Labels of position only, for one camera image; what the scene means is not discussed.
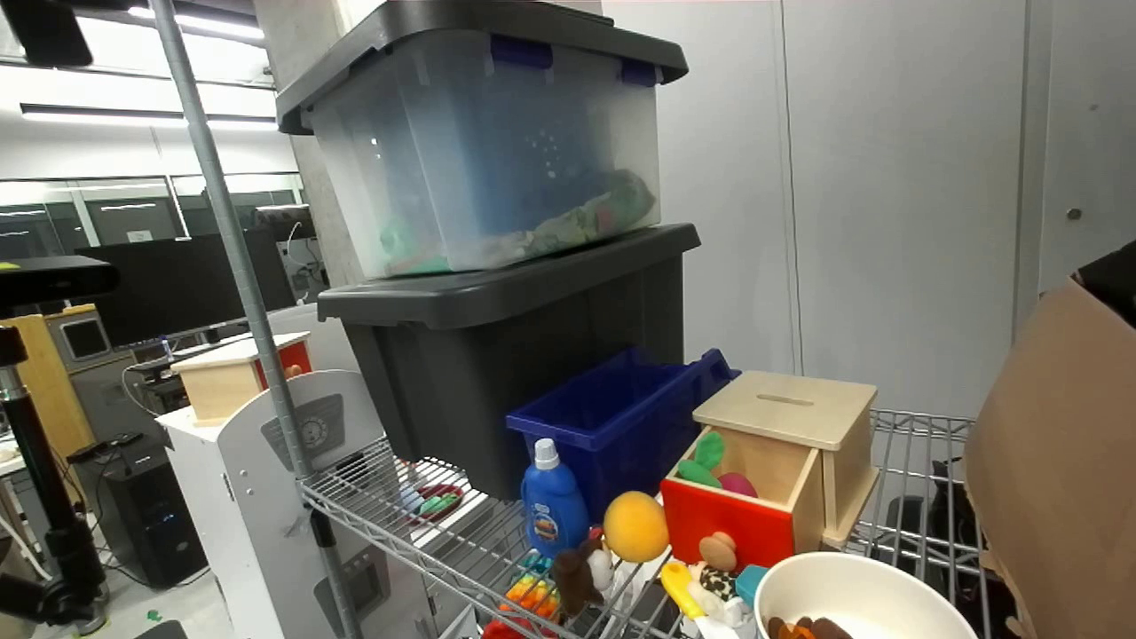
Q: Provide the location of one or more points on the small dark brown toy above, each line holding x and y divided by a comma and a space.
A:
577, 584

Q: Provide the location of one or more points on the brown plush toy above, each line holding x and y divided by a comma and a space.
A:
804, 628

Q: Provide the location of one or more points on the rainbow coloured toy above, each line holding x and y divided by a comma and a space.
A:
532, 594

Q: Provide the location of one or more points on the blue plastic bin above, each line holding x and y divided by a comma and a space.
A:
614, 437

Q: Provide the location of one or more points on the pink toy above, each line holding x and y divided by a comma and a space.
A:
737, 485

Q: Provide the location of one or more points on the white pot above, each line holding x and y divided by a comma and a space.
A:
864, 588

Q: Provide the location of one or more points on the light wooden cabinet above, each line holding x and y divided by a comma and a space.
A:
48, 377

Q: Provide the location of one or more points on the yellow ball toy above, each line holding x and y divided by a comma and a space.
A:
635, 525

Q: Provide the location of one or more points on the black stand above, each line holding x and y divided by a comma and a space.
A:
48, 285

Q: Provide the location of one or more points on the blue detergent bottle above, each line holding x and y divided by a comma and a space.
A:
550, 508

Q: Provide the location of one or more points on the green toy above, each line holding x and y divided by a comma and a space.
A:
705, 461

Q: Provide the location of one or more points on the packet with coloured items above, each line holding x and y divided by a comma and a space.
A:
434, 499

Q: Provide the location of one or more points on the black box unit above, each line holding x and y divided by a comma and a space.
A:
142, 508

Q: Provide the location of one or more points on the small wooden box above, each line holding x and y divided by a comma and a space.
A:
225, 384

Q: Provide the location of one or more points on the large cardboard box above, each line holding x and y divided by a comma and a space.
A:
1051, 474

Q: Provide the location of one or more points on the dark grey storage tote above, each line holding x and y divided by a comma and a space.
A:
498, 356

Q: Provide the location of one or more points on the white cabinet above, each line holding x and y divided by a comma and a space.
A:
249, 519

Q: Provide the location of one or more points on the metal rack pole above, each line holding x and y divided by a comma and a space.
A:
225, 198

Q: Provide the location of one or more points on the wooden box with red drawer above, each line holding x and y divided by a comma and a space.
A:
787, 410

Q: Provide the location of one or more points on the wooden peg doll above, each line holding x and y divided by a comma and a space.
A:
717, 552

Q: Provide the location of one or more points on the white spotted toy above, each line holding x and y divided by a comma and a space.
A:
717, 584

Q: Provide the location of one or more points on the clear storage bin dark lid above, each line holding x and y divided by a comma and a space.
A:
473, 155

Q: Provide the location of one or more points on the yellow plastic toy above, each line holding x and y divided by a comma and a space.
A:
680, 588

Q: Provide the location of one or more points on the teal block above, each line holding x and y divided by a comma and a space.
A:
749, 584

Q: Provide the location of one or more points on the black overhead object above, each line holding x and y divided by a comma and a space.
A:
48, 29

